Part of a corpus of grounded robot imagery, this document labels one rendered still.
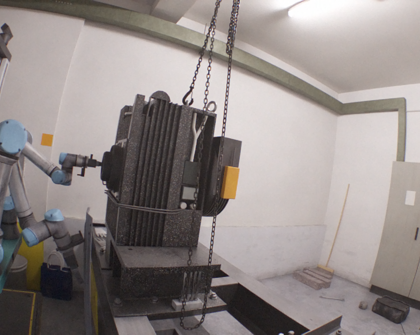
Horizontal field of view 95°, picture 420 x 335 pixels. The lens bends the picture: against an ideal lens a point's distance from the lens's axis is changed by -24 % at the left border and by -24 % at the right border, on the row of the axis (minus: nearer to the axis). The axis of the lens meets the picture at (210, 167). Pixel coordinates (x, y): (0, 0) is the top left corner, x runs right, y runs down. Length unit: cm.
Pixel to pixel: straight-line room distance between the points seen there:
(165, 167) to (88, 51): 158
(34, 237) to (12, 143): 37
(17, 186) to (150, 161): 61
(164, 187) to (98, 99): 136
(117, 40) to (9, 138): 181
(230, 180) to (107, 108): 145
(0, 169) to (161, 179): 73
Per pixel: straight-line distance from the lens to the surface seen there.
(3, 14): 274
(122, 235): 122
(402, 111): 377
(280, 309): 139
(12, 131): 94
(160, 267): 105
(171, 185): 123
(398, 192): 345
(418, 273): 343
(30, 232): 106
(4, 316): 170
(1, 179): 97
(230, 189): 126
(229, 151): 128
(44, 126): 229
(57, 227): 108
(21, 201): 114
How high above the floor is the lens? 131
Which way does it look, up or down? 1 degrees up
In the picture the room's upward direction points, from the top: 8 degrees clockwise
